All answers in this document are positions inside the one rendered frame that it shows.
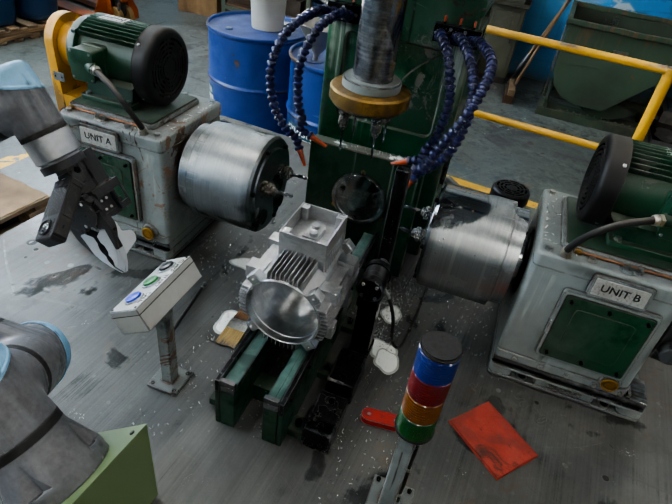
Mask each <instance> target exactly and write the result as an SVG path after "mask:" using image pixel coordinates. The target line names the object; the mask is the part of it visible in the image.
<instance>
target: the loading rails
mask: <svg viewBox="0 0 672 504"><path fill-rule="evenodd" d="M378 236H379V233H377V232H376V233H375V234H374V235H372V234H369V233H366V232H364V234H363V235H362V237H361V239H360V240H359V242H358V244H357V245H356V247H355V249H354V250H353V252H352V255H354V256H357V257H358V258H359V264H360V265H359V268H360V269H359V270H358V271H359V273H358V276H357V279H356V281H355V283H354V285H353V286H352V288H351V290H352V291H353V296H352V301H351V303H350V305H349V307H348V308H347V309H346V308H343V307H341V309H340V311H339V313H338V314H337V316H336V318H335V319H336V320H337V326H336V331H335V333H334V335H333V337H332V338H331V339H328V338H325V337H324V338H323V340H322V341H320V340H319V343H318V345H317V346H316V348H315V349H312V350H309V351H306V349H305V348H304V347H303V346H302V345H301V344H299V346H298V348H297V349H296V350H294V352H293V353H292V355H291V357H290V358H289V360H288V362H287V363H286V365H285V367H284V368H283V370H282V372H281V373H280V375H279V377H278V378H277V377H275V376H272V375H269V374H268V372H269V370H270V369H271V367H272V365H273V364H274V362H275V361H276V359H277V357H278V356H279V354H280V353H281V351H282V349H283V343H282V344H281V345H280V346H279V342H277V344H276V345H275V340H273V342H272V343H271V338H269V340H268V341H267V335H266V336H265V338H263V332H262V331H260V330H259V329H257V330H255V331H252V330H251V329H250V331H249V332H248V333H247V335H246V336H245V338H244V339H243V340H242V342H241V343H240V345H239V346H238V347H237V349H236V350H235V351H234V353H233V354H232V356H231V357H230V358H229V360H228V361H227V363H226V364H225V365H224V367H223V368H222V370H221V371H220V372H219V374H218V375H217V377H216V378H215V379H214V382H215V390H214V392H213V393H212V394H211V396H210V397H209V403H210V404H212V405H215V412H216V421H218V422H220V421H221V423H223V424H225V425H228V426H230V427H233V428H234V427H235V425H236V424H237V422H238V420H239V419H240V417H241V416H242V414H243V412H244V411H245V409H246V407H247V406H248V404H249V403H250V401H251V399H252V398H254V399H257V400H259V401H262V402H263V419H262V437H261V439H263V440H265V441H267V442H270V443H272V444H275V443H276V445H277V446H281V444H282V442H283V440H284V438H285V437H286V435H287V434H288V435H290V436H293V437H295V438H298V439H300V440H301V437H302V429H303V425H304V423H305V421H306V419H307V418H304V417H302V416H299V415H297V413H298V411H299V409H300V408H301V406H302V404H303V402H304V400H305V398H306V396H307V394H308V392H309V390H310V388H311V386H312V384H313V382H314V380H315V378H316V377H318V378H320V379H323V380H326V381H327V377H328V375H329V373H330V371H331V369H332V367H333V365H334V363H331V362H328V361H325V359H326V357H327V355H328V353H329V351H330V349H331V348H332V346H333V344H334V342H335V340H336V338H337V336H338V334H339V332H340V330H341V331H343V332H346V333H349V334H352V335H353V330H354V325H355V318H352V317H349V316H348V315H349V313H350V311H351V309H352V307H353V305H354V303H355V301H356V299H357V297H358V295H359V294H358V293H357V290H356V285H357V283H358V281H359V279H360V278H361V277H362V276H363V274H364V271H365V268H366V266H367V264H368V263H369V262H370V261H371V260H374V256H375V251H376V246H377V241H378Z"/></svg>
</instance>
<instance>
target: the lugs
mask: <svg viewBox="0 0 672 504"><path fill-rule="evenodd" d="M355 247H356V246H355V245H354V243H353V242H352V241H351V239H350V238H348V239H346V240H344V242H343V244H342V250H343V251H344V252H345V254H349V253H351V252H353V250H354V249H355ZM264 276H265V274H264V272H263V271H262V270H261V269H260V268H257V269H255V270H253V271H251V272H250V273H249V275H248V276H247V277H246V278H247V279H248V280H249V281H250V283H251V284H252V285H254V284H256V283H258V282H260V281H261V280H262V278H263V277H264ZM307 298H308V299H309V301H310V302H311V303H312V305H313V306H316V305H318V304H321V303H322V302H323V300H324V298H325V295H324V294H323V293H322V291H321V290H320V289H319V287H317V288H314V289H312V290H310V292H309V293H308V295H307ZM246 324H247V326H248V327H249V328H250V329H251V330H252V331H255V330H257V329H258V328H257V327H256V326H255V324H254V323H253V322H252V320H251V319H250V317H249V318H248V320H247V321H246ZM318 343H319V340H316V339H313V340H311V341H309V342H307V343H304V344H301V345H302V346H303V347H304V348H305V349H306V351H309V350H312V349H315V348H316V346H317V345H318Z"/></svg>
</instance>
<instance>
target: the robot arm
mask: <svg viewBox="0 0 672 504"><path fill-rule="evenodd" d="M14 135H15V137H16V138H17V140H18V141H19V142H20V144H21V145H22V146H23V148H24V149H25V151H26V152H27V154H28V155H29V157H30V158H31V160H32V161H33V163H34V164H35V166H36V167H41V169H39V170H40V171H41V173H42V174H43V176H44V177H46V176H49V175H52V174H56V175H57V177H58V179H59V181H56V182H55V184H54V187H53V190H52V193H51V196H50V199H49V201H48V204H47V207H46V210H45V213H44V215H43V218H42V221H41V224H40V227H39V230H38V232H37V235H36V238H35V241H36V242H38V243H41V244H43V245H45V246H47V247H53V246H56V245H59V244H62V243H65V242H66V240H67V237H68V234H69V231H70V229H71V231H72V233H73V234H74V236H75V237H76V238H77V240H78V241H79V242H80V243H81V244H82V245H83V246H84V247H85V248H86V249H88V250H89V251H90V252H91V253H92V254H93V255H95V256H96V257H98V258H99V259H100V260H101V261H103V262H104V263H106V264H107V265H109V266H110V267H112V268H114V269H115V270H117V271H119V272H121V273H124V272H127V271H128V260H127V253H128V251H129V250H130V248H131V247H132V245H133V244H134V242H135V241H136V235H135V233H134V232H133V231H132V230H124V231H123V230H121V229H120V227H119V226H118V224H117V223H116V222H115V221H114V220H113V218H112V216H115V215H116V214H118V213H119V212H121V211H122V209H123V208H125V207H126V206H128V205H129V204H131V203H132V201H131V199H130V198H129V196H128V194H127V193H126V191H125V189H124V188H123V186H122V184H121V183H120V181H119V179H118V178H117V176H114V177H111V178H110V177H109V176H108V174H107V172H106V171H105V169H104V168H103V166H102V164H101V163H100V161H99V159H98V158H97V156H96V154H95V153H94V151H93V149H92V148H91V147H88V148H86V149H84V150H83V151H82V150H79V148H80V147H81V145H80V143H79V142H78V140H77V138H76V137H75V135H74V133H73V132H72V130H71V129H70V127H69V125H68V124H67V123H66V121H64V118H63V116H62V115H61V113H60V112H59V110H58V108H57V107H56V105H55V103H54V102H53V100H52V99H51V97H50V95H49V94H48V92H47V90H46V89H45V85H44V84H42V83H41V81H40V80H39V78H38V77H37V75H36V74H35V72H34V71H33V69H32V68H31V66H30V65H29V64H28V63H27V62H25V61H23V60H14V61H11V62H8V63H5V64H2V65H0V142H2V141H4V140H6V139H8V138H10V137H12V136H14ZM117 185H119V186H120V188H121V190H122V191H123V193H124V195H125V196H126V199H124V200H123V198H122V197H121V195H120V196H118V195H117V193H116V192H115V190H114V187H116V186H117ZM90 228H91V229H90ZM70 361H71V348H70V344H69V342H68V340H67V338H66V336H65V335H64V333H63V332H62V331H61V330H60V329H58V328H57V327H55V326H54V325H52V324H50V323H47V322H43V321H28V322H24V323H21V324H19V323H16V322H13V321H10V320H8V319H4V318H1V317H0V495H1V498H2V501H3V503H4V504H61V503H63V502H64V501H65V500H66V499H67V498H69V497H70V496H71V495H72V494H73V493H74V492H75V491H76V490H77V489H78V488H79V487H81V486H82V485H83V484H84V482H85V481H86V480H87V479H88V478H89V477H90V476H91V475H92V474H93V473H94V471H95V470H96V469H97V468H98V467H99V465H100V464H101V462H102V461H103V459H104V458H105V456H106V454H107V452H108V449H109V445H108V443H107V442H106V441H105V440H104V439H103V438H102V436H101V435H99V434H98V433H96V432H94V431H93V430H91V429H89V428H87V427H85V426H83V425H82V424H80V423H78V422H76V421H74V420H72V419H71V418H69V417H67V416H66V415H65V414H64V413H63V412H62V411H61V410H60V409H59V407H58V406H57V405H56V404H55V403H54V402H53V400H52V399H51V398H50V397H49V396H48V395H49V394H50V392H51V391H52V390H53V389H54V387H55V386H57V385H58V384H59V383H60V382H61V380H62V379H63V378H64V376H65V374H66V371H67V369H68V367H69V364H70Z"/></svg>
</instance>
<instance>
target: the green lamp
mask: <svg viewBox="0 0 672 504"><path fill-rule="evenodd" d="M437 421H438V420H437ZM437 421H436V422H435V423H434V424H431V425H427V426H422V425H417V424H415V423H413V422H411V421H410V420H408V419H407V418H406V417H405V415H404V414H403V412H402V409H401V406H400V409H399V413H398V416H397V420H396V424H397V429H398V431H399V432H400V434H401V435H402V436H403V437H405V438H406V439H408V440H410V441H413V442H424V441H426V440H428V439H429V438H430V437H431V436H432V434H433V432H434V429H435V427H436V424H437Z"/></svg>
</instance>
